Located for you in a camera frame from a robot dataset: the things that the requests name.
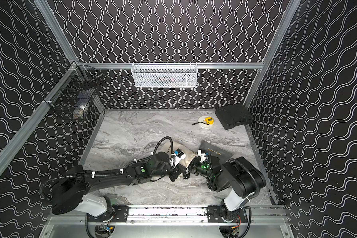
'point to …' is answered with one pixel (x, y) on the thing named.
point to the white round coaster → (202, 118)
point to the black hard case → (231, 116)
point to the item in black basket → (79, 113)
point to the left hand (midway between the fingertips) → (187, 167)
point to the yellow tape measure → (209, 120)
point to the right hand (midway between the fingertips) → (183, 161)
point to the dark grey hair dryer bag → (215, 150)
